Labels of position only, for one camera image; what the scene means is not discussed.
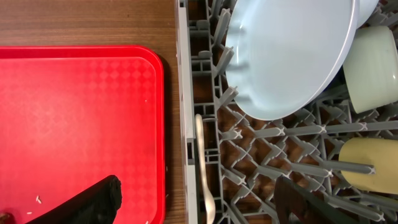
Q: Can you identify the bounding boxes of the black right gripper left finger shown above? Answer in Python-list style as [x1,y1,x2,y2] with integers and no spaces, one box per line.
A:
[28,175,122,224]

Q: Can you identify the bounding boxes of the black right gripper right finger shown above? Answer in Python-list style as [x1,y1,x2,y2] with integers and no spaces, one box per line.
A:
[274,176,358,224]

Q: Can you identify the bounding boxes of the white plastic spoon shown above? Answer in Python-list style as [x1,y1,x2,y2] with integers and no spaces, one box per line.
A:
[195,114,216,224]

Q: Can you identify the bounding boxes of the light blue plate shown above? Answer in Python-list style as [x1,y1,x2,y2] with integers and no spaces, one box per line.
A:
[226,0,359,121]

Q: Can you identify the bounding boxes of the light blue bowl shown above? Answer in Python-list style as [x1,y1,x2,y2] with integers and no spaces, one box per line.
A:
[357,0,379,29]

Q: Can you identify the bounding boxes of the grey dishwasher rack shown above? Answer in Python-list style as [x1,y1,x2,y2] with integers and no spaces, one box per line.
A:
[175,0,397,223]

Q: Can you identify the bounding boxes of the red serving tray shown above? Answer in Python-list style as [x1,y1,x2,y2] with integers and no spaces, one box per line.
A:
[1,45,165,223]

